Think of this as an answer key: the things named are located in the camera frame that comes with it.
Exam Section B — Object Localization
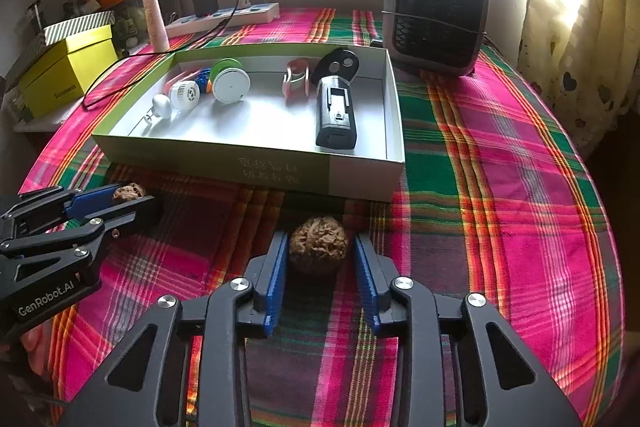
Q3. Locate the green and white round spool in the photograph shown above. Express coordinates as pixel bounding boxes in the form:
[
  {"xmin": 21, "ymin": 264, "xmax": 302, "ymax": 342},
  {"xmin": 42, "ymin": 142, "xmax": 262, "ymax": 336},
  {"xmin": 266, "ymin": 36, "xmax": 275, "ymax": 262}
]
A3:
[{"xmin": 209, "ymin": 58, "xmax": 251, "ymax": 104}]

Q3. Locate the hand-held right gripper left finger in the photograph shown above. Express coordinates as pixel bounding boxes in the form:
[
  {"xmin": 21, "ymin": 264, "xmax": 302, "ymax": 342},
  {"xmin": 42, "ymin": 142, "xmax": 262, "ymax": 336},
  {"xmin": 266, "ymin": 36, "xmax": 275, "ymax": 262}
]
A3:
[{"xmin": 57, "ymin": 231, "xmax": 290, "ymax": 427}]

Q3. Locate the grey desktop heater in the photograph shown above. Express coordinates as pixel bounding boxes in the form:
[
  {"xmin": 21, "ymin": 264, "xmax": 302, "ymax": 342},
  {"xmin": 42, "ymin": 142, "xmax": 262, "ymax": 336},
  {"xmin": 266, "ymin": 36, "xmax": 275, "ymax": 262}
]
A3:
[{"xmin": 381, "ymin": 0, "xmax": 491, "ymax": 78}]

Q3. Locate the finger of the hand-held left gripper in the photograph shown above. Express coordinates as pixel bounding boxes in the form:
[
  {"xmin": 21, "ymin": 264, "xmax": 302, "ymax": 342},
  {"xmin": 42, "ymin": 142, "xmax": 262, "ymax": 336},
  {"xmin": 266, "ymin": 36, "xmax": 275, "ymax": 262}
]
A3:
[
  {"xmin": 0, "ymin": 196, "xmax": 166, "ymax": 260},
  {"xmin": 0, "ymin": 186, "xmax": 121, "ymax": 240}
]

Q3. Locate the brown walnut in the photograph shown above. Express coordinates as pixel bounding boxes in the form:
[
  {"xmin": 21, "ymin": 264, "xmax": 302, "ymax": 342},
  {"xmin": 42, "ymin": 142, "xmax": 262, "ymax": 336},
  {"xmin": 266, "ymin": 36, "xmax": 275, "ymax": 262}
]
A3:
[
  {"xmin": 112, "ymin": 183, "xmax": 147, "ymax": 202},
  {"xmin": 289, "ymin": 216, "xmax": 349, "ymax": 275}
]

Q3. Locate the pink clip with grey pad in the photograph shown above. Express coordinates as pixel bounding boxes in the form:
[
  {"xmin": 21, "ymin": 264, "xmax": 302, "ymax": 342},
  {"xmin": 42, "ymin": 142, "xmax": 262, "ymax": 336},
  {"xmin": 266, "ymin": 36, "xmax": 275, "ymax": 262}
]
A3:
[{"xmin": 282, "ymin": 58, "xmax": 312, "ymax": 100}]

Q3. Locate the white power strip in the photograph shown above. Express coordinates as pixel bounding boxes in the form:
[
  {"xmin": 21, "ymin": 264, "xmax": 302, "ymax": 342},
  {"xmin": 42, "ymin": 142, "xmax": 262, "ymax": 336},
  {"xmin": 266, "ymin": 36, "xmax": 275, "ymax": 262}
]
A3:
[{"xmin": 165, "ymin": 2, "xmax": 281, "ymax": 38}]

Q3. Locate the white side shelf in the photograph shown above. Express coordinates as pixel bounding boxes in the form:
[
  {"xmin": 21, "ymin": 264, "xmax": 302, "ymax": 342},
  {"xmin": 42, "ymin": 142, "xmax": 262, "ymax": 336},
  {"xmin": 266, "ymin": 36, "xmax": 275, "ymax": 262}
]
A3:
[{"xmin": 12, "ymin": 107, "xmax": 71, "ymax": 132}]

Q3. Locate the cream cosmetic tube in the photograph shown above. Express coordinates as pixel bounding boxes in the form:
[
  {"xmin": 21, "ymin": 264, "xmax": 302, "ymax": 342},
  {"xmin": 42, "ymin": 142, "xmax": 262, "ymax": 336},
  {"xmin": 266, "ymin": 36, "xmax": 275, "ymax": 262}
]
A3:
[{"xmin": 141, "ymin": 0, "xmax": 170, "ymax": 52}]

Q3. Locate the cream curtain with hearts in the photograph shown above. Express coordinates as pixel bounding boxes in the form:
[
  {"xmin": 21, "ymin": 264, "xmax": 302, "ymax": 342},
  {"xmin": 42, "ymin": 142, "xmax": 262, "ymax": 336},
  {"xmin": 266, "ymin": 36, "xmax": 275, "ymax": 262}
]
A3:
[{"xmin": 517, "ymin": 0, "xmax": 640, "ymax": 148}]

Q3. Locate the green jar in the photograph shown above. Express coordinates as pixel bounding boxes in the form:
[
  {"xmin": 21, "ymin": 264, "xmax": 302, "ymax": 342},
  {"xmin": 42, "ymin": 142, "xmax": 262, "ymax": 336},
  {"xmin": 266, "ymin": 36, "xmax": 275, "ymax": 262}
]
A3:
[{"xmin": 112, "ymin": 4, "xmax": 146, "ymax": 48}]

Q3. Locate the person's left hand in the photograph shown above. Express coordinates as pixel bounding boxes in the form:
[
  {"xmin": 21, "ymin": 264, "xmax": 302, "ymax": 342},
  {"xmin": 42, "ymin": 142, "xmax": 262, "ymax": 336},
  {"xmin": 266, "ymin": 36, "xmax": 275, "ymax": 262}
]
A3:
[{"xmin": 20, "ymin": 314, "xmax": 56, "ymax": 358}]

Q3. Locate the white ribbed round cap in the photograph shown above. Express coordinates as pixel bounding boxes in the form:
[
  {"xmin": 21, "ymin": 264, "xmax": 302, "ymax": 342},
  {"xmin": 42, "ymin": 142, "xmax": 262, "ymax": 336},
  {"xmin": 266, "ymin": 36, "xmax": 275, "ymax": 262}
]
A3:
[{"xmin": 170, "ymin": 80, "xmax": 202, "ymax": 110}]

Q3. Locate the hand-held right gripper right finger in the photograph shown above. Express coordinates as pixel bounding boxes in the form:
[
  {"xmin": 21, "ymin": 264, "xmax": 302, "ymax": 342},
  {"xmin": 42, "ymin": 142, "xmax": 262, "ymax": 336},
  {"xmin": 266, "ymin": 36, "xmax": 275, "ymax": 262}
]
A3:
[{"xmin": 353, "ymin": 233, "xmax": 583, "ymax": 427}]

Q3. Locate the black rectangular battery pack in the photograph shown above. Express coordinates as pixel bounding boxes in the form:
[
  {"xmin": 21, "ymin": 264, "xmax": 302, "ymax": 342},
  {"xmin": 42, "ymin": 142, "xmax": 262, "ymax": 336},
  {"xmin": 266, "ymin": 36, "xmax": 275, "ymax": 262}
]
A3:
[{"xmin": 315, "ymin": 76, "xmax": 357, "ymax": 150}]

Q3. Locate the yellow cardboard box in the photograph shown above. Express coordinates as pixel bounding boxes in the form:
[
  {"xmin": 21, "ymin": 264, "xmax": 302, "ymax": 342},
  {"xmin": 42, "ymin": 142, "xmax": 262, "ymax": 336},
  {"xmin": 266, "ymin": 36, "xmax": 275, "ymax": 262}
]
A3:
[{"xmin": 17, "ymin": 24, "xmax": 120, "ymax": 118}]

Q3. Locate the striped cardboard box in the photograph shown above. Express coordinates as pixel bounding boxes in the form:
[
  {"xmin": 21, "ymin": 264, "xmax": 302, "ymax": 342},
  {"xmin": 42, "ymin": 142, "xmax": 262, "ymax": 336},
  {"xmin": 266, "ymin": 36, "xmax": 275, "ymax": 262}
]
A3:
[{"xmin": 44, "ymin": 10, "xmax": 116, "ymax": 45}]

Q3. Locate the green and white cardboard box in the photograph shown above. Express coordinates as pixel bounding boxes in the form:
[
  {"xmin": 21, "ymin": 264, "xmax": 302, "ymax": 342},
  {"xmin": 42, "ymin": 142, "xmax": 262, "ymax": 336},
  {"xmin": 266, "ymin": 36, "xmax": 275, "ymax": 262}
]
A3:
[{"xmin": 91, "ymin": 46, "xmax": 407, "ymax": 202}]

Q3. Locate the black and white oval remote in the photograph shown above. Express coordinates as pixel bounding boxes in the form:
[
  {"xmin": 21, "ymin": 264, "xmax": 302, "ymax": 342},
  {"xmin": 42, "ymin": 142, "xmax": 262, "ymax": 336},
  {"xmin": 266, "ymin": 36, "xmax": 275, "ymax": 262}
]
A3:
[{"xmin": 314, "ymin": 48, "xmax": 362, "ymax": 84}]

